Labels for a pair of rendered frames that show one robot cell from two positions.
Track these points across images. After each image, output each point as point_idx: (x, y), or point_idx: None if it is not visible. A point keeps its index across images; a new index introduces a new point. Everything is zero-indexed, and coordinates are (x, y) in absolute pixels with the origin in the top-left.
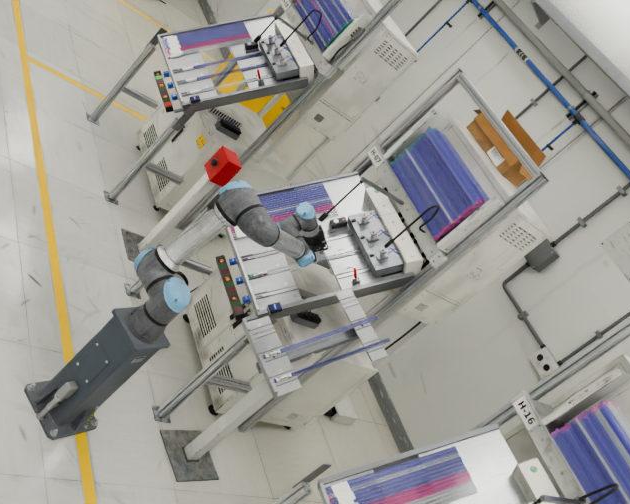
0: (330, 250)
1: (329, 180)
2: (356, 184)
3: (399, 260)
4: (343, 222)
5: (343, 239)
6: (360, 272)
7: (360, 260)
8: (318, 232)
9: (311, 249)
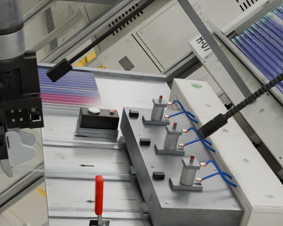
0: (60, 161)
1: (108, 74)
2: (158, 90)
3: (232, 202)
4: (109, 116)
5: (100, 151)
6: (119, 217)
7: (128, 194)
8: (20, 58)
9: None
